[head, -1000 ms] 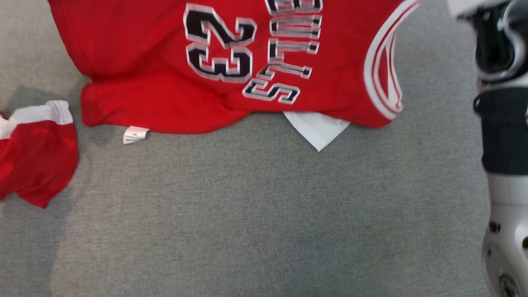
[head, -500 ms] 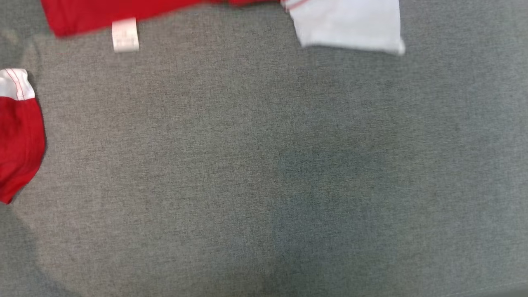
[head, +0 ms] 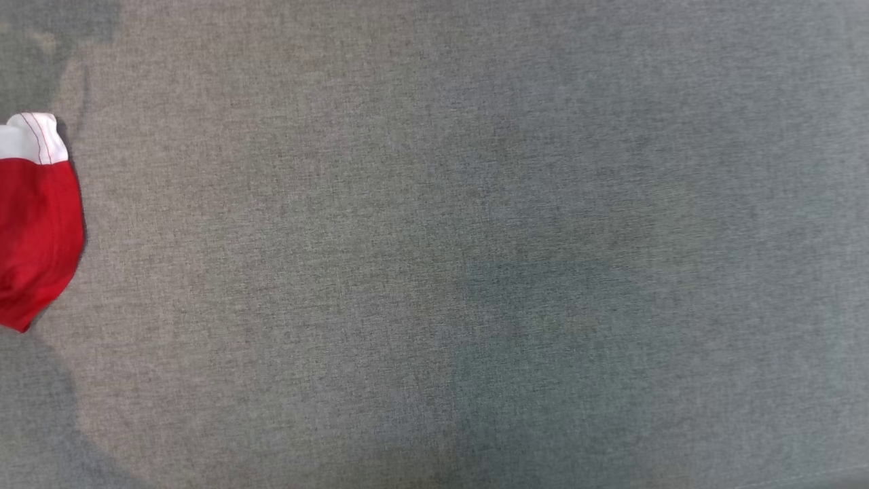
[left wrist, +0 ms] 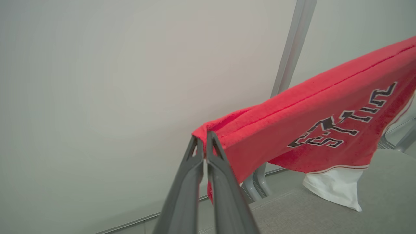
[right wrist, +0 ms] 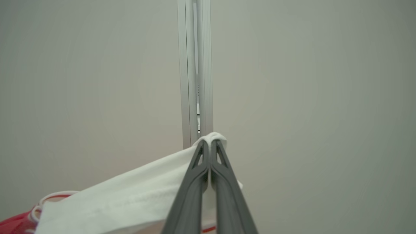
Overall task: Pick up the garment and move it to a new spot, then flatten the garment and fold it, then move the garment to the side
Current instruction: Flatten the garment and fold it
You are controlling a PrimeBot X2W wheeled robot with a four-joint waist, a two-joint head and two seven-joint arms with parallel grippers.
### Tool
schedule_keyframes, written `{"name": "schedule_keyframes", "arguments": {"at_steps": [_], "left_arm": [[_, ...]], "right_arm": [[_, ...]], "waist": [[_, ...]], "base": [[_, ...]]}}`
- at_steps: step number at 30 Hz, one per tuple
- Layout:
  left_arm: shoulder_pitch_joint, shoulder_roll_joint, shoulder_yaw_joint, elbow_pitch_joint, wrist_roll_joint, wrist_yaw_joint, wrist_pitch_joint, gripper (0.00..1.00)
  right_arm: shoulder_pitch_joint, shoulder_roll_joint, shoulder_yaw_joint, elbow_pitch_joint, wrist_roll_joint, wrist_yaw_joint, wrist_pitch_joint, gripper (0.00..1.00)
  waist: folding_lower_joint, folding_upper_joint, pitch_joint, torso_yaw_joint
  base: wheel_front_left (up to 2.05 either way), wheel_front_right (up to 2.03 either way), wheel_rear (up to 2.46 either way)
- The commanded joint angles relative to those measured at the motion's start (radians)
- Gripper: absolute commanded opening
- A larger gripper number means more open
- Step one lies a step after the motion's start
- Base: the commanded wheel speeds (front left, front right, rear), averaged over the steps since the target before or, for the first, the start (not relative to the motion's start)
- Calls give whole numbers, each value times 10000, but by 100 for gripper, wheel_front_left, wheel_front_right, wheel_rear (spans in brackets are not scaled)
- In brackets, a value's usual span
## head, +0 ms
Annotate red shorts with white band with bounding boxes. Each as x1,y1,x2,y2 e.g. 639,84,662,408
0,112,87,333

